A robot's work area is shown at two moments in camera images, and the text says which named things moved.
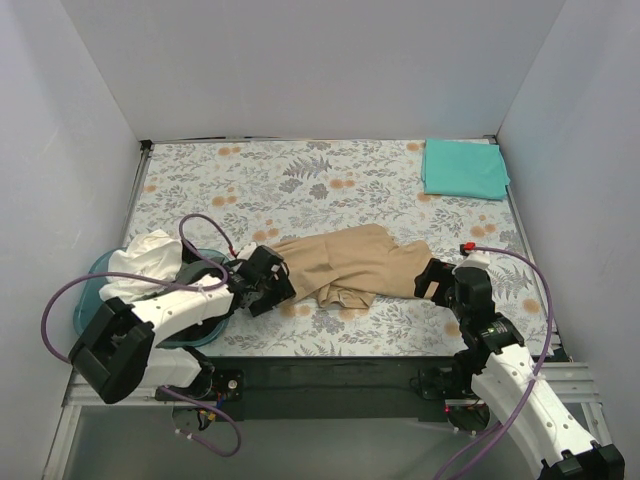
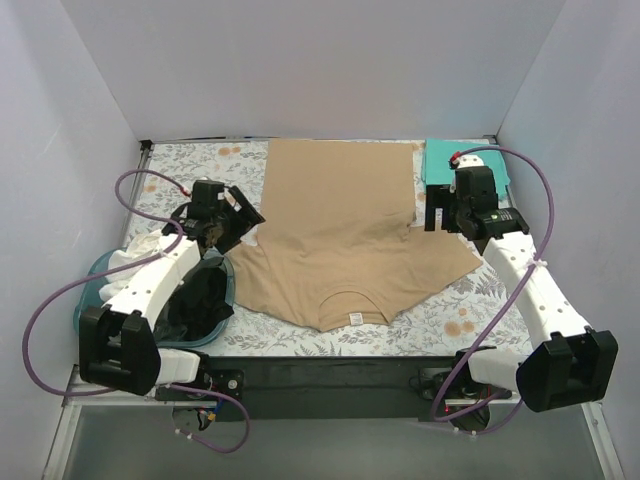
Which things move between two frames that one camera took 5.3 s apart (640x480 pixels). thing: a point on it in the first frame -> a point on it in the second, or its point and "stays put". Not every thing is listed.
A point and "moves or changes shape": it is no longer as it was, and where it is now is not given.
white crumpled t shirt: (155, 253) stays put
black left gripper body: (275, 282) -> (242, 220)
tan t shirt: (349, 268) moves or changes shape
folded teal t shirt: (465, 169) stays put
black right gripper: (433, 279) -> (445, 215)
